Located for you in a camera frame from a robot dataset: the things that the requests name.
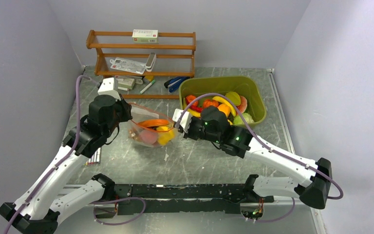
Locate blue stapler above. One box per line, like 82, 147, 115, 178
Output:
164, 77, 190, 93

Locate orange mini pumpkin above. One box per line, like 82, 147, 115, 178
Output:
203, 99, 219, 109

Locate wooden shelf rack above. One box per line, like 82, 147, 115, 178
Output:
86, 30, 197, 99

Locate yellow banana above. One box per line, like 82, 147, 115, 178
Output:
187, 108, 201, 118
212, 96, 237, 117

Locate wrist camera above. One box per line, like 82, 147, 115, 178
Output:
172, 109, 193, 133
97, 78, 122, 100

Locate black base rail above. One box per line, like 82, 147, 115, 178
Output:
93, 183, 275, 218

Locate red chili pepper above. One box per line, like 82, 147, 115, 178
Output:
189, 103, 203, 113

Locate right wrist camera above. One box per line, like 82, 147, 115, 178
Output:
172, 109, 193, 133

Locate white box lower shelf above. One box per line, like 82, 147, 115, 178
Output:
114, 76, 135, 90

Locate yellow bell pepper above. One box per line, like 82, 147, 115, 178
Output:
156, 126, 175, 146

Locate green cabbage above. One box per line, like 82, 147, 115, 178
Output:
233, 113, 255, 126

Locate white red box on shelf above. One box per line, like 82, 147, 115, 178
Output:
132, 29, 158, 43

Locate white case on shelf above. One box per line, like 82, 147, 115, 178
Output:
145, 53, 156, 72

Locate clear zip top bag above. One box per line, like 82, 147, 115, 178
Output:
128, 103, 178, 148

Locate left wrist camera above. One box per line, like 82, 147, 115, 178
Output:
97, 78, 122, 100

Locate watermelon slice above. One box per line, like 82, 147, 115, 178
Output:
237, 96, 248, 114

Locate orange bell pepper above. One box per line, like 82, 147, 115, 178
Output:
217, 104, 231, 118

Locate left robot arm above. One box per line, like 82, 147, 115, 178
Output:
0, 94, 132, 234

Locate yellow green starfruit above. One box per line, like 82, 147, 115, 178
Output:
225, 91, 241, 106

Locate papaya slice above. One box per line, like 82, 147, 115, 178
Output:
137, 119, 170, 128

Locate packaged item on shelf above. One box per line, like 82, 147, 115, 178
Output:
110, 57, 146, 75

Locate colored marker pack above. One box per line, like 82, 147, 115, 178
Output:
85, 148, 101, 166

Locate pink peach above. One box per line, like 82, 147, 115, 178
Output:
139, 130, 158, 145

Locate small orange tangerine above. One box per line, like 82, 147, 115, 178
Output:
185, 95, 196, 104

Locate white marker pen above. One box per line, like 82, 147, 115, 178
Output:
139, 80, 156, 94

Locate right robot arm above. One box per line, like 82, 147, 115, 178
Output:
172, 107, 332, 209

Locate olive green plastic bin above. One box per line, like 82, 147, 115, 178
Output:
178, 76, 267, 127

